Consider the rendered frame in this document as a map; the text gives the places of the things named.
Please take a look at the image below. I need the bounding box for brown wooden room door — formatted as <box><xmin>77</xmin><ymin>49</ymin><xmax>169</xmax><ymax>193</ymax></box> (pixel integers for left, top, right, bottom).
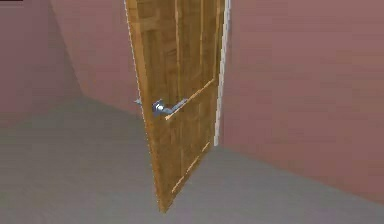
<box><xmin>123</xmin><ymin>0</ymin><xmax>226</xmax><ymax>214</ymax></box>

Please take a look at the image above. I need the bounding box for grey lever door handle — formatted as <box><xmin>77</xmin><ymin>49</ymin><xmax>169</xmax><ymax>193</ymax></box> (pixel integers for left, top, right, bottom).
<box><xmin>133</xmin><ymin>97</ymin><xmax>189</xmax><ymax>118</ymax></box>

